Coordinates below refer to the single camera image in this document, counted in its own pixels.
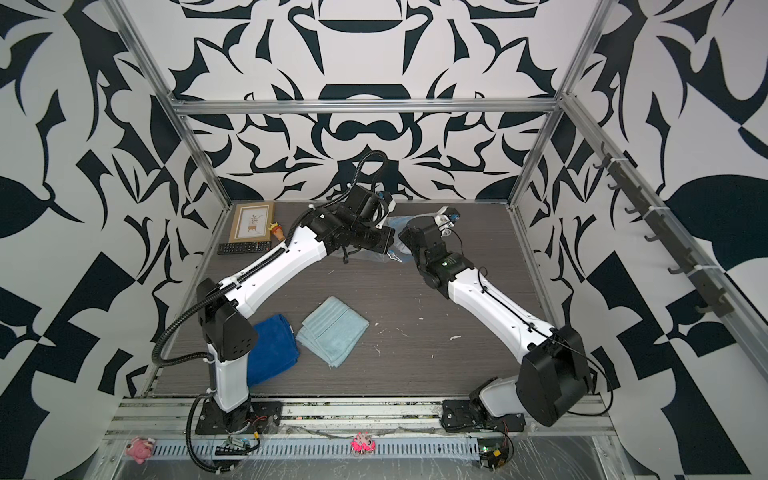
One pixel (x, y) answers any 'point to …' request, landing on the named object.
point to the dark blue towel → (277, 348)
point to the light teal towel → (333, 330)
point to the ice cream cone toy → (277, 230)
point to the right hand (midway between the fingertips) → (407, 220)
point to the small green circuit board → (233, 441)
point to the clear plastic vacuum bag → (400, 251)
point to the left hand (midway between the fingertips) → (392, 234)
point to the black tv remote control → (254, 247)
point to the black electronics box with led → (493, 452)
